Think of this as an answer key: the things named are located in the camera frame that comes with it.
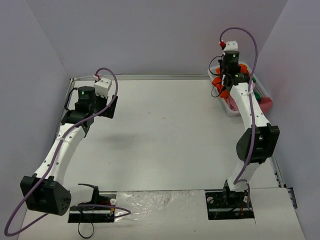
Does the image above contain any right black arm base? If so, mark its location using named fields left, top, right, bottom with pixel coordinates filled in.
left=205, top=189, right=255, bottom=221

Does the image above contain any white perforated plastic basket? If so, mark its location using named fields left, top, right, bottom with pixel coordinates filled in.
left=207, top=65, right=270, bottom=117

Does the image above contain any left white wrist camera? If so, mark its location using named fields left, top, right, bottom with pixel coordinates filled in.
left=93, top=77, right=112, bottom=98

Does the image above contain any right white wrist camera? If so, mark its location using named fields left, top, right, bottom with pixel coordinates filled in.
left=219, top=40, right=238, bottom=52

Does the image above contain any thin black cable loop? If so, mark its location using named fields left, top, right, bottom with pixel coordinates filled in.
left=77, top=207, right=95, bottom=238

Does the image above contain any green t-shirt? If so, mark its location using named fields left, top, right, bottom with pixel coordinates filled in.
left=252, top=77, right=261, bottom=102

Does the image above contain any salmon pink t-shirt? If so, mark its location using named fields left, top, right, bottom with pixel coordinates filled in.
left=259, top=96, right=273, bottom=114

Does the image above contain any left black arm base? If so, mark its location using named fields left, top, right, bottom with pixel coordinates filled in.
left=68, top=183, right=117, bottom=224

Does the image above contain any orange t-shirt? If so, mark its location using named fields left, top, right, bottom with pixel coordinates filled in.
left=211, top=63, right=251, bottom=101

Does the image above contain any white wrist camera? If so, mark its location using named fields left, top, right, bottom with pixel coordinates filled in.
left=93, top=77, right=112, bottom=98
left=219, top=40, right=238, bottom=52

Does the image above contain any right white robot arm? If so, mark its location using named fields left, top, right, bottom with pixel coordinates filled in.
left=220, top=50, right=280, bottom=207

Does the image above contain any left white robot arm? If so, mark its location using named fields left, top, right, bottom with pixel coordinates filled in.
left=20, top=80, right=118, bottom=216

